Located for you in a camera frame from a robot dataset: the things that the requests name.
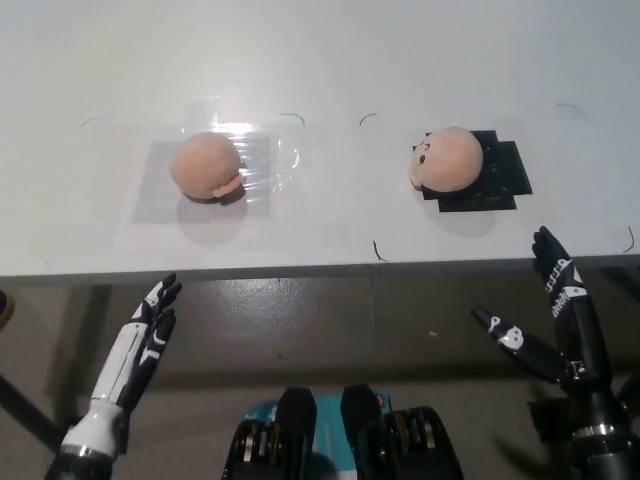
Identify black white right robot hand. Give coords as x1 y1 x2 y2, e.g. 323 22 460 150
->
471 225 632 435

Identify black square patch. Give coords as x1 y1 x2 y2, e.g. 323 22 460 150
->
411 129 534 214

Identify plain peach dumpling plush toy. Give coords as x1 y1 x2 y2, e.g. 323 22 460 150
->
168 132 248 200

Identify teal box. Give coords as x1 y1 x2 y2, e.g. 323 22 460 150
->
238 388 392 480

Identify black robot torso blocks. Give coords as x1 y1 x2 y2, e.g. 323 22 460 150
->
219 383 462 480

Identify peach dumpling toy with face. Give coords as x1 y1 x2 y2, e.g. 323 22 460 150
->
408 125 485 193

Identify black diagonal bar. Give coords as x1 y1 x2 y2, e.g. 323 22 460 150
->
0 372 69 451

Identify clear plastic tape sheet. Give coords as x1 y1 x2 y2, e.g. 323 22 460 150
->
183 99 303 202

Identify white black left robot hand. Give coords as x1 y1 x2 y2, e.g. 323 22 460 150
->
60 272 183 460

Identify brown round object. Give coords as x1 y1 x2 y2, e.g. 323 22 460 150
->
0 291 15 332

